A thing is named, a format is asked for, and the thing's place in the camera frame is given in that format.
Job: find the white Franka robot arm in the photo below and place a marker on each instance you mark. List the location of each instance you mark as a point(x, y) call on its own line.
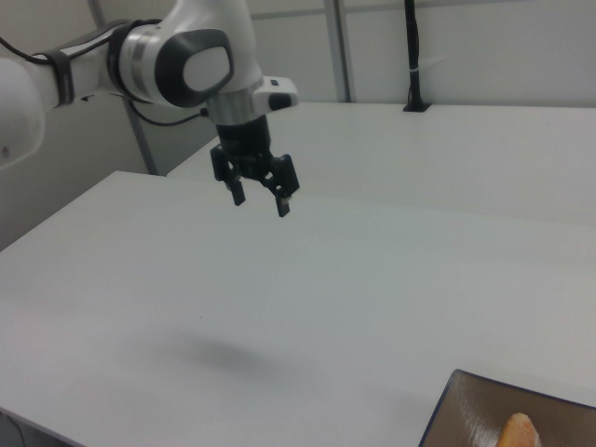
point(200, 70)

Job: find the sugared orange bread roll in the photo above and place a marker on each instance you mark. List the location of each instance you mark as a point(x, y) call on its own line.
point(519, 433)

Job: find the white side table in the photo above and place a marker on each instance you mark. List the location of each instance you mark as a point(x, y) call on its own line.
point(419, 158)

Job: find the black camera stand pole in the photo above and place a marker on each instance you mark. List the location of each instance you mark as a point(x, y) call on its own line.
point(413, 56)

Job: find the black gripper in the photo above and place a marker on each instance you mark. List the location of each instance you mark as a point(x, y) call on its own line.
point(244, 144)

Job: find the brown square ceramic plate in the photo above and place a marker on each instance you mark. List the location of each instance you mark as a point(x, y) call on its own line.
point(470, 410)

